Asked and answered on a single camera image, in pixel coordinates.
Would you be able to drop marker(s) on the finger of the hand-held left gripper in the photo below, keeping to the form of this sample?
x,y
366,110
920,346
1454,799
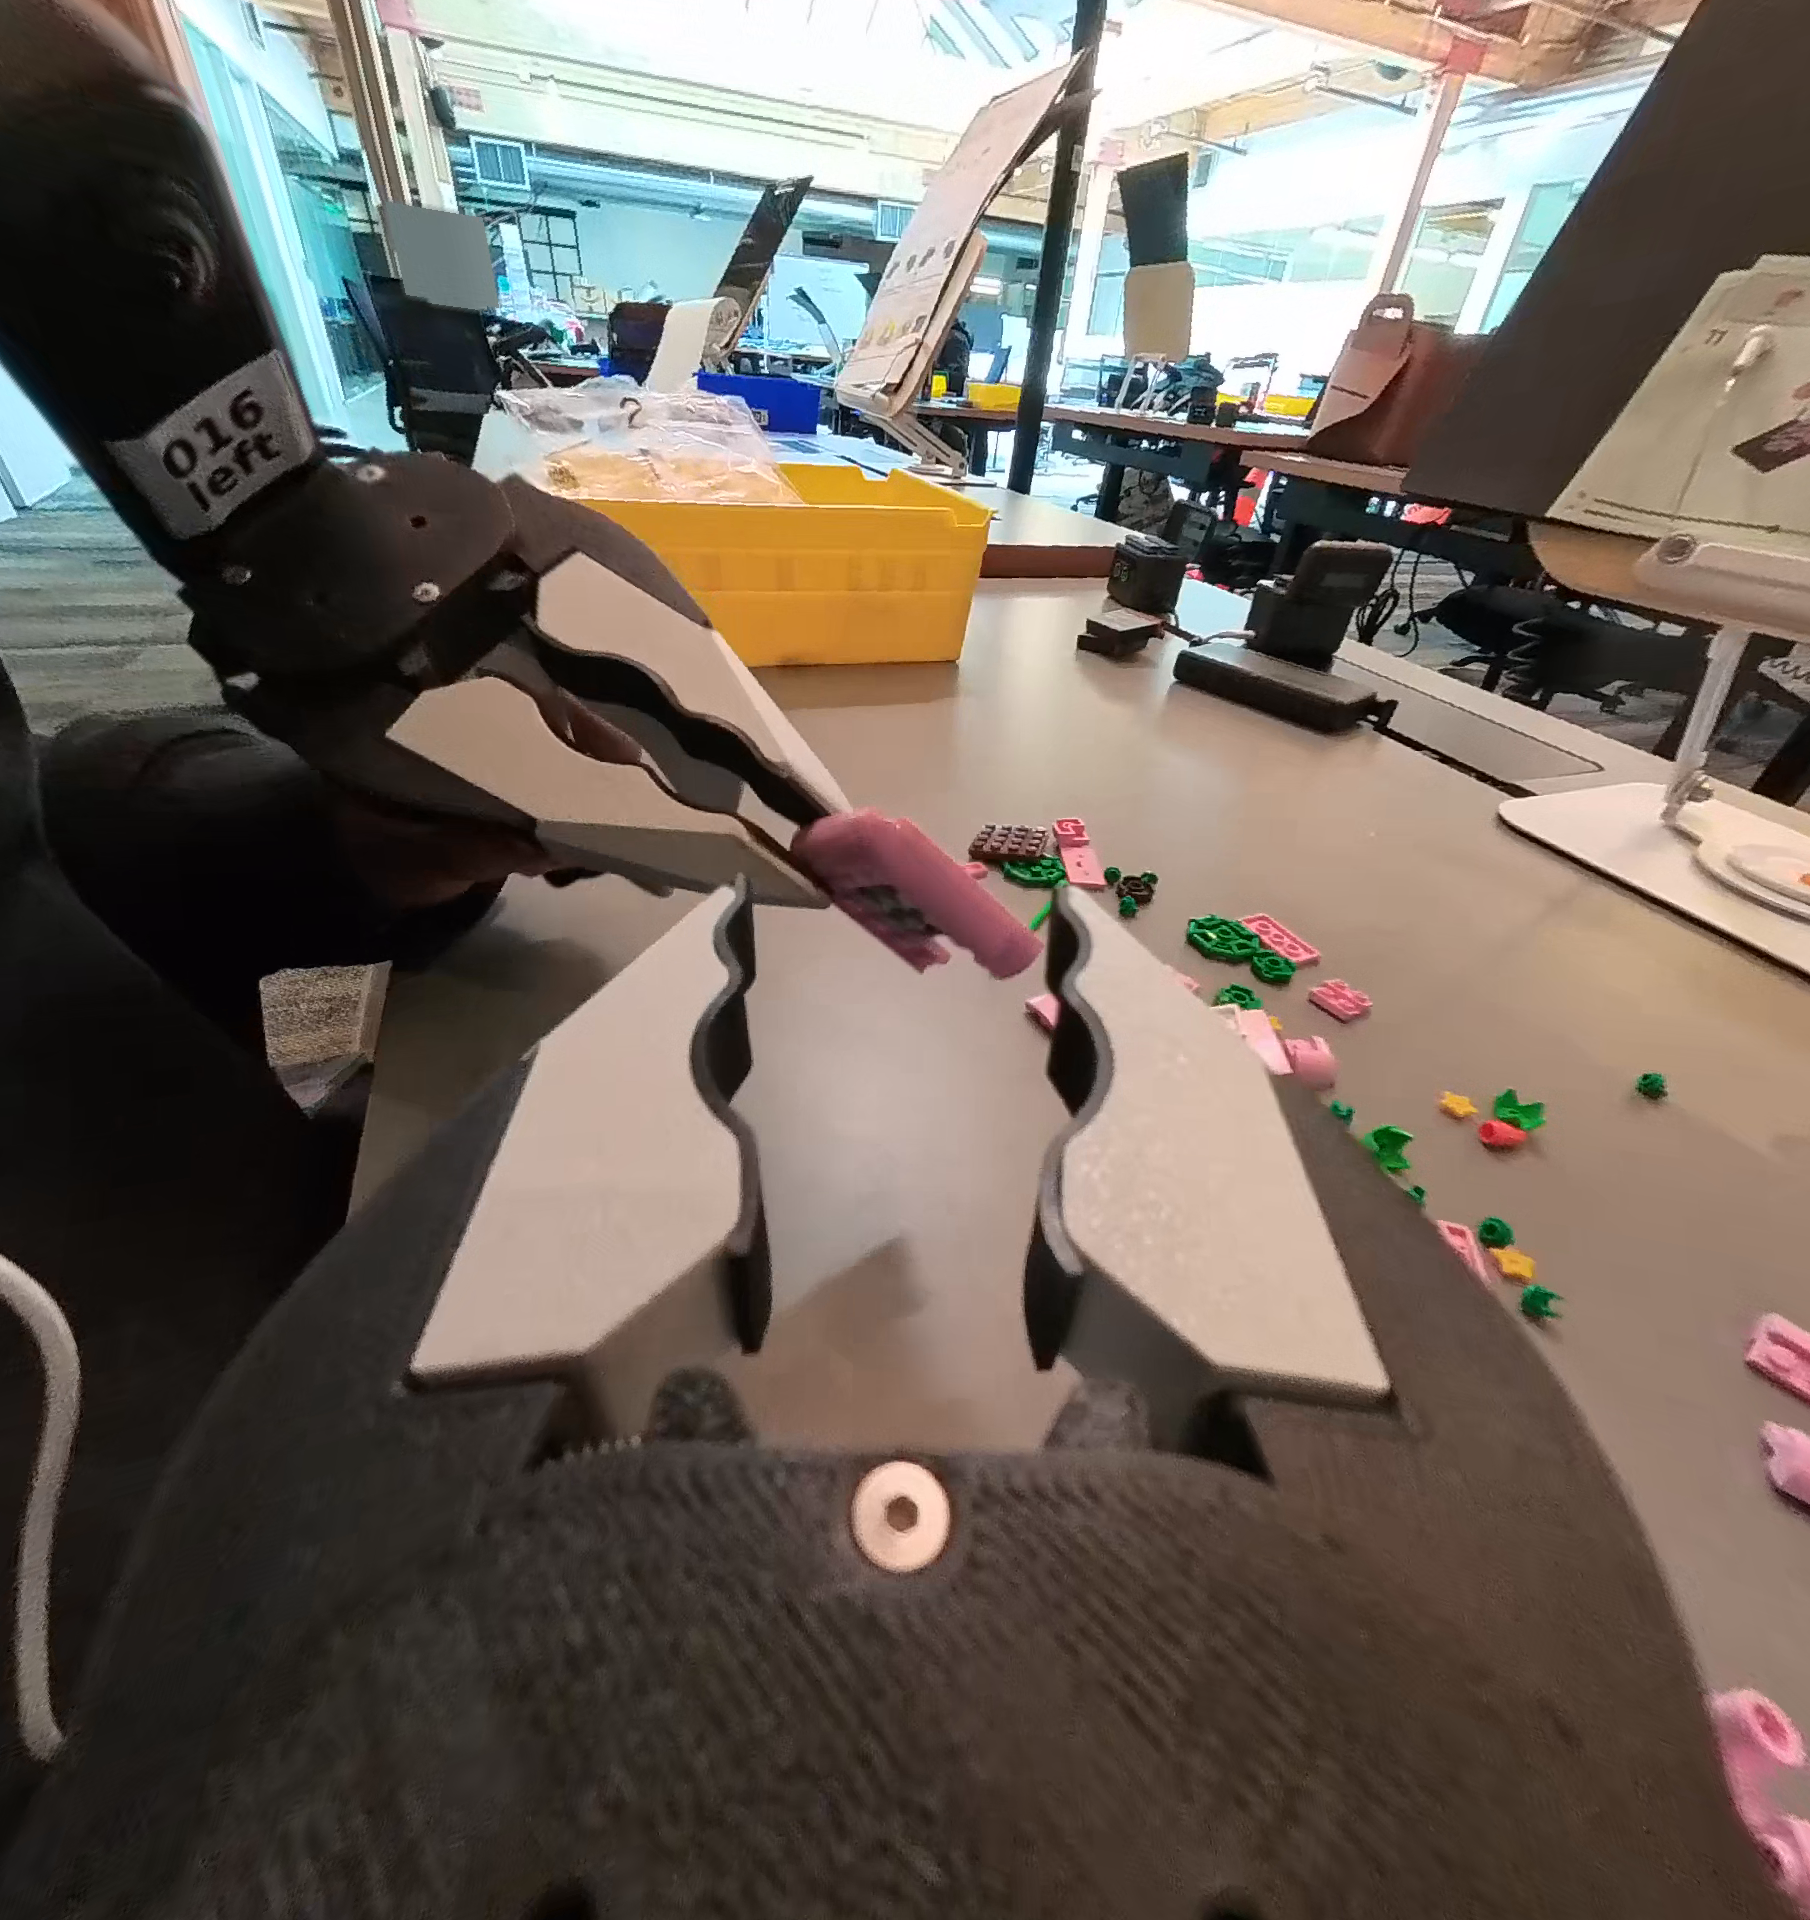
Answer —
x,y
665,855
665,631

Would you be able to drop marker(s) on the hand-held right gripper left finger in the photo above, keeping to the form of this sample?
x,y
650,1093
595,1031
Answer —
x,y
607,1200

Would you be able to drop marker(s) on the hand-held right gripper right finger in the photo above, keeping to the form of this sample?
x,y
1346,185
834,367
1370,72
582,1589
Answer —
x,y
1207,1200

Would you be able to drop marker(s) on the pink and brown brick assembly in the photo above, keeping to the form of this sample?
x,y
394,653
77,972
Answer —
x,y
934,887

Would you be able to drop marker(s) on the white book stand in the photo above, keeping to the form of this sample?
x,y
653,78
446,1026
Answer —
x,y
1596,840

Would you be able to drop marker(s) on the brick instruction booklet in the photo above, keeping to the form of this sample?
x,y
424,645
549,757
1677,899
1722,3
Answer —
x,y
1716,436

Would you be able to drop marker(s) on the person's left forearm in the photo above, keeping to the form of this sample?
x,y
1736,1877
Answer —
x,y
172,810

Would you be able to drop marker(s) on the person's left hand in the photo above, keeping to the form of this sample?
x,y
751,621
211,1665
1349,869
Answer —
x,y
455,869

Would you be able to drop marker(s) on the yellow storage bin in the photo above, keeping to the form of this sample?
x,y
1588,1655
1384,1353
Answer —
x,y
845,586

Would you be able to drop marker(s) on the clear plastic bags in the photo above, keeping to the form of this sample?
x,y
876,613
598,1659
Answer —
x,y
650,436

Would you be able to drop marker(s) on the black office chair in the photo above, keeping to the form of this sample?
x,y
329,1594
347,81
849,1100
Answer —
x,y
1521,631
441,360

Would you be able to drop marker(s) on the blue storage bin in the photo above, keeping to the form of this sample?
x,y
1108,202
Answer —
x,y
756,401

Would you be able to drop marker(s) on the scattered green plant pieces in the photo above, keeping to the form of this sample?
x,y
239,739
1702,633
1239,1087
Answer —
x,y
1220,939

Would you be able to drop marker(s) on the red cone piece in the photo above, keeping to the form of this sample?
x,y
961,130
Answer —
x,y
1501,1134

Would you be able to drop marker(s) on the brown square studded plate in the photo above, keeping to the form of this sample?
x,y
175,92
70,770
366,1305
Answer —
x,y
1010,840

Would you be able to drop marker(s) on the cardboard instruction board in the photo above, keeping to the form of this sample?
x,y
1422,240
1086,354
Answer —
x,y
934,285

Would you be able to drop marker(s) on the black charger dock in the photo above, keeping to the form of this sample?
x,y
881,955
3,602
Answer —
x,y
1145,577
1317,594

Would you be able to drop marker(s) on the black power adapter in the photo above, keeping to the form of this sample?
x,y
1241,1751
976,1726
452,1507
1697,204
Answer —
x,y
1280,687

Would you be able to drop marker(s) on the black pole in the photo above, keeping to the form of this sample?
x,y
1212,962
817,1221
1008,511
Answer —
x,y
1054,224

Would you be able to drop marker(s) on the brown paper bag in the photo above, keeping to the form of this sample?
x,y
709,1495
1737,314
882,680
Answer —
x,y
1385,390

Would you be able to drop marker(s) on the pink and brown branch assembly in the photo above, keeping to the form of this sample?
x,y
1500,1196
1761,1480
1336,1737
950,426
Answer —
x,y
1776,1801

